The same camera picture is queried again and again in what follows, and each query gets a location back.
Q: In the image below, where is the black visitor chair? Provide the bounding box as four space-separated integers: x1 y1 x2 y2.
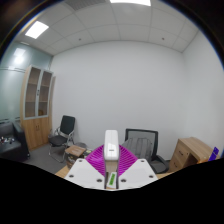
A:
47 114 77 164

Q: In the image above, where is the square ceiling light panel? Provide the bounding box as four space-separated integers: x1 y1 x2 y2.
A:
24 20 50 40
109 0 152 7

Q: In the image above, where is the grey backpack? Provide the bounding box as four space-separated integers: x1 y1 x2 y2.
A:
122 137 154 161

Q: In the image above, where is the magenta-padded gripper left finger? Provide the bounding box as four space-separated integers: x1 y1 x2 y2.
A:
63 143 108 190

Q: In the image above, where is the black mesh office chair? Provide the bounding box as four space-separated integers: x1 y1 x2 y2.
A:
121 128 171 175

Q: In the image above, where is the black sofa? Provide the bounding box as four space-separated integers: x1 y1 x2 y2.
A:
0 121 31 163

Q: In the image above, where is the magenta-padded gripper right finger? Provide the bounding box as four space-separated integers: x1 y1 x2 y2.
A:
116 144 160 191

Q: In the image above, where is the wooden cabinet with glass doors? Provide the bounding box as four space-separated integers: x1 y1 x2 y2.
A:
19 64 56 151

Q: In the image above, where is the wooden drawer side desk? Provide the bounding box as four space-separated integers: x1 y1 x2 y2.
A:
167 136 215 173

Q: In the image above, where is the white charger block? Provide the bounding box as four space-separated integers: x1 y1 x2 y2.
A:
103 129 120 191

